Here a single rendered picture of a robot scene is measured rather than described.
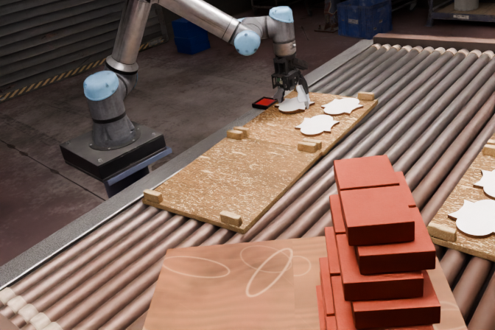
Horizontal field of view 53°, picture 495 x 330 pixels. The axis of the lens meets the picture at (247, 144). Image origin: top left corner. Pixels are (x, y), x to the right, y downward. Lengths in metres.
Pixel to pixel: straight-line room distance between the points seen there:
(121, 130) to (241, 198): 0.61
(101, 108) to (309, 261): 1.03
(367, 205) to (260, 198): 0.78
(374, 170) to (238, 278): 0.40
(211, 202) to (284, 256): 0.43
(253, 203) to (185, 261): 0.37
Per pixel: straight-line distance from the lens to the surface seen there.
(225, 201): 1.32
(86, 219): 1.45
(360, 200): 0.56
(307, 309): 0.85
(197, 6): 1.56
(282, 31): 1.67
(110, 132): 1.77
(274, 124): 1.70
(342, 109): 1.74
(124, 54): 1.81
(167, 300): 0.92
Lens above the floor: 1.64
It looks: 26 degrees down
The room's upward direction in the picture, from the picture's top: 9 degrees counter-clockwise
